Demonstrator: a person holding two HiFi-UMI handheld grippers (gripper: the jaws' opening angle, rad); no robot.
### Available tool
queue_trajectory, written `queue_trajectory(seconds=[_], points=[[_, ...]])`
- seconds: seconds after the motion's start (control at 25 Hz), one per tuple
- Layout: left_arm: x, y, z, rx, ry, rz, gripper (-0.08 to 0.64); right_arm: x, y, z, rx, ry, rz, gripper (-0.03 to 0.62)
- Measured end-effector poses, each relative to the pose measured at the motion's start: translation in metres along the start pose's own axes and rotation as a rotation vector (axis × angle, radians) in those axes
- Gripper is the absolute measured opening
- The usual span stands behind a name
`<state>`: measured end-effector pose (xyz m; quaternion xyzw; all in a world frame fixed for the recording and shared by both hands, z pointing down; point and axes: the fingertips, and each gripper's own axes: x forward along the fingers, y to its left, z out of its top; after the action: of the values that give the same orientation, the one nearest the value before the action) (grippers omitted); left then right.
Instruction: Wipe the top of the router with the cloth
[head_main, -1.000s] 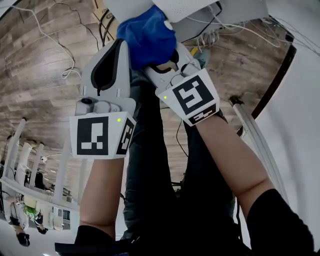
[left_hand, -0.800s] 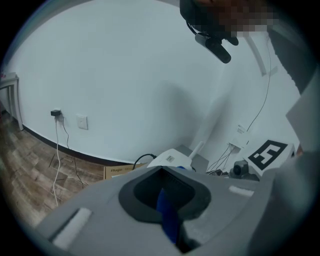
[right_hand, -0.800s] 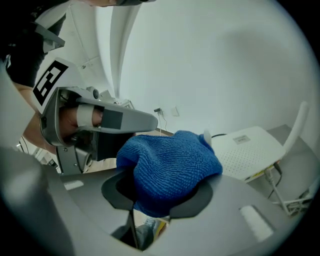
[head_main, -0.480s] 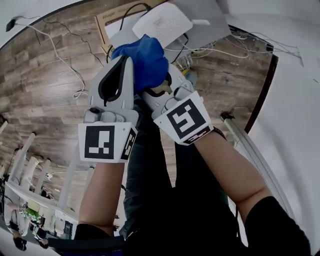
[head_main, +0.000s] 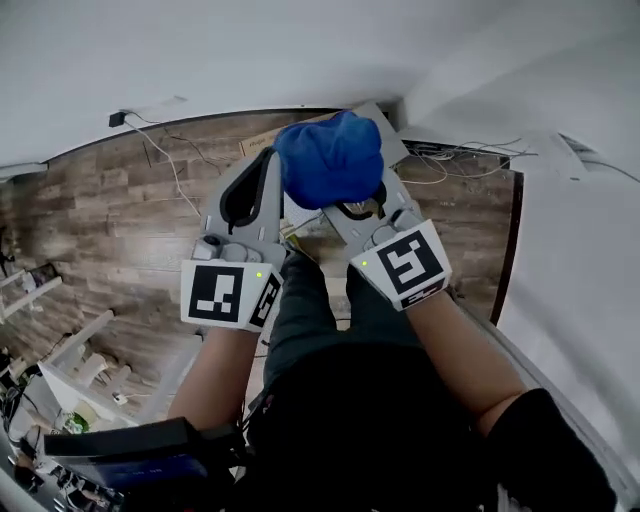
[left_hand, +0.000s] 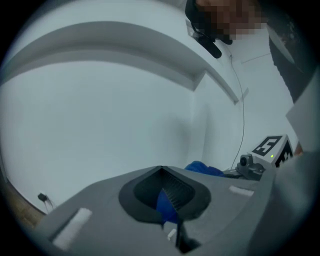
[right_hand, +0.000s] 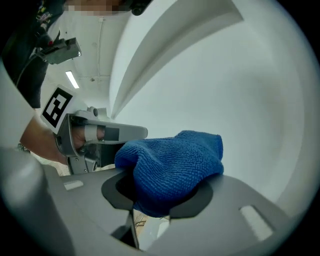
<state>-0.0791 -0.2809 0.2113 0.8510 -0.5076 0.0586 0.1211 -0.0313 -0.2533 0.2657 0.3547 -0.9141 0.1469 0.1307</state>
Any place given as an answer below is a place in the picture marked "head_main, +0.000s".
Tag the white stool frame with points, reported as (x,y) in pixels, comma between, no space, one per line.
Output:
(30,295)

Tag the grey flat panel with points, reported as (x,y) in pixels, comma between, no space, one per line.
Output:
(392,145)

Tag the person's black shirt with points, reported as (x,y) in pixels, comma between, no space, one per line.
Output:
(375,430)

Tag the person's dark trousers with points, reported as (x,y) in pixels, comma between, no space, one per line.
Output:
(300,310)

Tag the person's left forearm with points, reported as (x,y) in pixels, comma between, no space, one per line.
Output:
(215,370)

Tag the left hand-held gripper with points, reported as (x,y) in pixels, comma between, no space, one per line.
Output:
(215,295)

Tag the person's right forearm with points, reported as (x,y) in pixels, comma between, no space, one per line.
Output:
(450,350)

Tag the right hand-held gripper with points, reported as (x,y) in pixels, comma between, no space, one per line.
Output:
(410,260)

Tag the brown cardboard box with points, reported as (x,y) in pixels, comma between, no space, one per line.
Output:
(255,145)

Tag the black flat device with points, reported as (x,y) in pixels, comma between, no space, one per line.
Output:
(125,440)

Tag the blue cloth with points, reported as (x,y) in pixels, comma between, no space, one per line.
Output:
(330,160)

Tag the black power adapter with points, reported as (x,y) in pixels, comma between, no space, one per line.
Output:
(117,120)

